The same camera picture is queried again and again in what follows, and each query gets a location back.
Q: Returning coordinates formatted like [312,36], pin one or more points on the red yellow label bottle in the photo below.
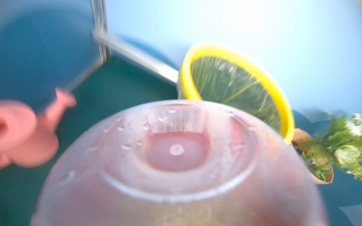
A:
[180,163]

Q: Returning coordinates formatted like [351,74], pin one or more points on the yellow rimmed waste bin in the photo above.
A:
[215,72]

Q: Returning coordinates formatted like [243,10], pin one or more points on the peach plastic flower pot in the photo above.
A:
[318,165]

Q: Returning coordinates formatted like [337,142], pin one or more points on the pink watering can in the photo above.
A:
[28,140]

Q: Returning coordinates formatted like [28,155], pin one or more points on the white green artificial flowers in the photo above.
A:
[341,143]

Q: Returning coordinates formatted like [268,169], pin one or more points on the aluminium frame back bar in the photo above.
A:
[137,56]

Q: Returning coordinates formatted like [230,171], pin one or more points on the aluminium frame left post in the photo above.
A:
[100,28]

